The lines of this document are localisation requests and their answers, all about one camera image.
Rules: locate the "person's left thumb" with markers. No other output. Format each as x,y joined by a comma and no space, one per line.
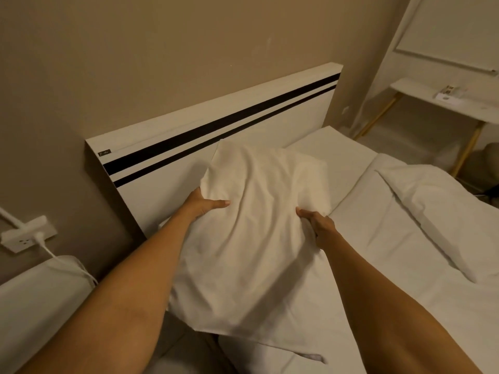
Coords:
217,204

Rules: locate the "person's right hand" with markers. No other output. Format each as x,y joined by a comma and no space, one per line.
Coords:
321,226

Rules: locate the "white bed sheet mattress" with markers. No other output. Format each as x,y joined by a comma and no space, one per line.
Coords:
362,237

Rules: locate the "white wall power socket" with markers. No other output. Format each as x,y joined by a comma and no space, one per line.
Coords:
27,235

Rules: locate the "person's right thumb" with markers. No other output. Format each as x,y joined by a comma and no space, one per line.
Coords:
306,213

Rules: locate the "person's left hand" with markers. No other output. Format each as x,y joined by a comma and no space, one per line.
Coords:
200,208

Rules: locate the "small items on table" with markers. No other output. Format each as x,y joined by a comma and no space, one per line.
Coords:
450,92

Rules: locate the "white bedside cushion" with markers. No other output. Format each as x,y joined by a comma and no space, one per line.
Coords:
39,303

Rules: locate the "white side table wooden legs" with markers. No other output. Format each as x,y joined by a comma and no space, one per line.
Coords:
440,109

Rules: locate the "white pillow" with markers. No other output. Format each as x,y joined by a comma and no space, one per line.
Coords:
253,249

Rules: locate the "white headboard with black stripes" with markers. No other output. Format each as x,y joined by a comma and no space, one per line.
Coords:
218,144

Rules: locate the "white duvet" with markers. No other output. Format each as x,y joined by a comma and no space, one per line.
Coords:
448,221

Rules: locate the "person's right forearm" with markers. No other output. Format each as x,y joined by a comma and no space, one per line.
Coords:
393,311

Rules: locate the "white roller blind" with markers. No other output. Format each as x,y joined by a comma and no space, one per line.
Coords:
448,31

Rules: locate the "person's left forearm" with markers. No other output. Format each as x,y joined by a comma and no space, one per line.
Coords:
117,292

